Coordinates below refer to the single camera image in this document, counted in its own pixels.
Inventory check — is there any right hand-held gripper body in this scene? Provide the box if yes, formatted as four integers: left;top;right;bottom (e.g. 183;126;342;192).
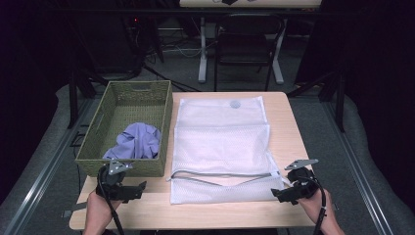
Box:
284;159;323;200

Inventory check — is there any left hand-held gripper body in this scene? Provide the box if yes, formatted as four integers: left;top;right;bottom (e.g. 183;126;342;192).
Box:
96;159;134;201

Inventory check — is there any purple shirt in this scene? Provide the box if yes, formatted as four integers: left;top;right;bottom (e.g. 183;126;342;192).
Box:
102;121;162;161

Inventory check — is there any white mesh laundry bag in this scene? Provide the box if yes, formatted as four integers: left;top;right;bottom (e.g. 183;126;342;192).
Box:
166;95;292;206

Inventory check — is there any green woven basket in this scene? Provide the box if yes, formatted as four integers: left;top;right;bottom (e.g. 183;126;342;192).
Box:
74;79;174;178

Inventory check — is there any person's right hand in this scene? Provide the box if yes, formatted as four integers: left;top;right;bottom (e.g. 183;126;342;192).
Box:
297;187;335;224

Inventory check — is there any person's left hand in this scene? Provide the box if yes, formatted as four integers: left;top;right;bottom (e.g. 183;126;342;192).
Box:
85;190;123;227

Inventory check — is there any black metal stand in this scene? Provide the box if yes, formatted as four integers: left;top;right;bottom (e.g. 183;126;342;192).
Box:
67;67;109;130
287;65;347;133

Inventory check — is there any white desk with metal legs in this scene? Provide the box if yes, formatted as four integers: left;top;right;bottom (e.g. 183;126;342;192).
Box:
179;0;323;84

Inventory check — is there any black folding chair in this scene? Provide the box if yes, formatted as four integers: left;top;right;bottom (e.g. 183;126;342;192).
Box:
213;13;287;92

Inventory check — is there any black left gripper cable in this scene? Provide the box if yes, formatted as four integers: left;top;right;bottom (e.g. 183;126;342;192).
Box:
96;171;125;235

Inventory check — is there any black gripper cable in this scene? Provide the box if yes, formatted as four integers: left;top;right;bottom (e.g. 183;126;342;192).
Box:
302;176;328;235
96;171;125;235

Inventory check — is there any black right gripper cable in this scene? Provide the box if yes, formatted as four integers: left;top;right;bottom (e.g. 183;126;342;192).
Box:
302;176;328;235

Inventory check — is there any grey floor bracket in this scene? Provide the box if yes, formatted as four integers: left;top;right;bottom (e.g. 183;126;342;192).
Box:
61;201;88;219

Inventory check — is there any aluminium floor rail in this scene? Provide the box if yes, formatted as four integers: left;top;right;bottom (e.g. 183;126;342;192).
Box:
2;97;96;235
321;97;395;235

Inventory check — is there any black floor cable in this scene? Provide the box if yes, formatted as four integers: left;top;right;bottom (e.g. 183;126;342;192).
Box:
142;63;201;93

